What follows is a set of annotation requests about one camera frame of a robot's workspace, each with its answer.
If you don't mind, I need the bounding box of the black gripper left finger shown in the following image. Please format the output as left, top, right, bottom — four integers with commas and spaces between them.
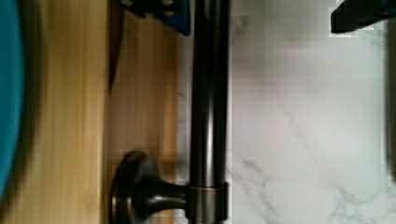
120, 0, 191, 36

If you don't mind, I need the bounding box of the black drawer handle bar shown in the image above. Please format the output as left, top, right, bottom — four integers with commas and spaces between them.
108, 0, 231, 224

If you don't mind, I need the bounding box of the teal round plate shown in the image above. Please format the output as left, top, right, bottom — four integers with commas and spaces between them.
0, 0, 24, 198

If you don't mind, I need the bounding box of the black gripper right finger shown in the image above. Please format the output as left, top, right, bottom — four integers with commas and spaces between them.
331, 0, 396, 34

